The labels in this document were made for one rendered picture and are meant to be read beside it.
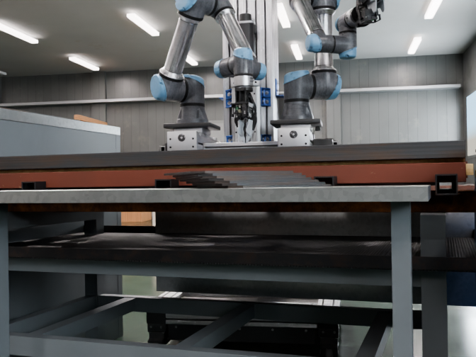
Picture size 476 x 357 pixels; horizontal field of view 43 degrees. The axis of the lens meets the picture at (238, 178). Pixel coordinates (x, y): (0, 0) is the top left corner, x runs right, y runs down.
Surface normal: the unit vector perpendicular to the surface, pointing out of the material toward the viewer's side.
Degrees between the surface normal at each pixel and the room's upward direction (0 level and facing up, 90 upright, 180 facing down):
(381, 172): 90
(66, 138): 90
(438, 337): 90
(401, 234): 90
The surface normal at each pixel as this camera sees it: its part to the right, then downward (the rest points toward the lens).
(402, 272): -0.33, 0.00
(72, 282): 0.95, -0.02
